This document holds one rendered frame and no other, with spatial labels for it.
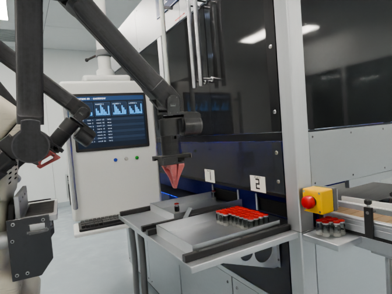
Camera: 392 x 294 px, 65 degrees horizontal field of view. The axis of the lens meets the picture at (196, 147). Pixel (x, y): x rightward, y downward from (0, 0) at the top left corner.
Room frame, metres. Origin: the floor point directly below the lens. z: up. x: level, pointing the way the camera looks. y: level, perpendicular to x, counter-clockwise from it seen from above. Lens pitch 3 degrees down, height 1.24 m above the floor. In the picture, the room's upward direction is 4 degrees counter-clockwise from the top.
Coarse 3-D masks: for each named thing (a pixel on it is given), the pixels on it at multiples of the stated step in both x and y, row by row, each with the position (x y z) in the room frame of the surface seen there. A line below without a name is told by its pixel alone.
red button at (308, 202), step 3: (309, 195) 0.92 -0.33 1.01; (303, 198) 0.92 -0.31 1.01; (306, 198) 0.91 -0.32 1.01; (309, 198) 0.90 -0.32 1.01; (312, 198) 0.90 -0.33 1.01; (303, 201) 0.91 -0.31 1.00; (306, 201) 0.90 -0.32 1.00; (309, 201) 0.90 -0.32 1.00; (312, 201) 0.90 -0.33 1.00; (303, 204) 0.92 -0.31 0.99; (306, 204) 0.91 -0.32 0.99; (309, 204) 0.90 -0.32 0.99; (312, 204) 0.90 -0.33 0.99; (306, 207) 0.91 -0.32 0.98; (309, 207) 0.90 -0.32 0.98; (312, 207) 0.90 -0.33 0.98
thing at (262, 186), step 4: (252, 176) 1.17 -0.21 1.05; (256, 176) 1.15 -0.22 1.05; (260, 176) 1.13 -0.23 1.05; (252, 180) 1.17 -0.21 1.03; (256, 180) 1.15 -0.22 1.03; (260, 180) 1.13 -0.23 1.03; (264, 180) 1.11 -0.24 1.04; (252, 184) 1.17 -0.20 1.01; (260, 184) 1.13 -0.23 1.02; (264, 184) 1.11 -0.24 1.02; (252, 188) 1.17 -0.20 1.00; (260, 188) 1.13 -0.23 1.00; (264, 188) 1.11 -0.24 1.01; (264, 192) 1.11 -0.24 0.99
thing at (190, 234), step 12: (192, 216) 1.15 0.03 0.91; (204, 216) 1.17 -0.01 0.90; (156, 228) 1.07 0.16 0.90; (168, 228) 1.09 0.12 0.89; (180, 228) 1.12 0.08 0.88; (192, 228) 1.11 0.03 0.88; (204, 228) 1.10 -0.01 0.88; (216, 228) 1.09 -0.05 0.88; (228, 228) 1.08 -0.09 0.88; (252, 228) 0.96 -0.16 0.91; (264, 228) 0.99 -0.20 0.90; (168, 240) 0.99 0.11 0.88; (180, 240) 0.91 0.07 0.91; (192, 240) 0.98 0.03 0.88; (204, 240) 0.97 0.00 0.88; (216, 240) 0.89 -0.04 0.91; (228, 240) 0.91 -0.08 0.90
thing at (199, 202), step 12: (204, 192) 1.57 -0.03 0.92; (156, 204) 1.44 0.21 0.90; (168, 204) 1.47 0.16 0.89; (180, 204) 1.50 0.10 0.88; (192, 204) 1.48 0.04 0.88; (204, 204) 1.46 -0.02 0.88; (216, 204) 1.30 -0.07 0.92; (228, 204) 1.33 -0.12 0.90; (240, 204) 1.36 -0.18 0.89; (168, 216) 1.25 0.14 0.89; (180, 216) 1.21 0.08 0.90
